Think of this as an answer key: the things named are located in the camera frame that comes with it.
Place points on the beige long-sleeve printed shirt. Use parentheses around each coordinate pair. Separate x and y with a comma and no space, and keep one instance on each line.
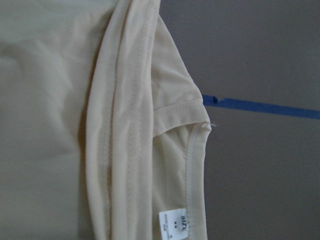
(103,131)

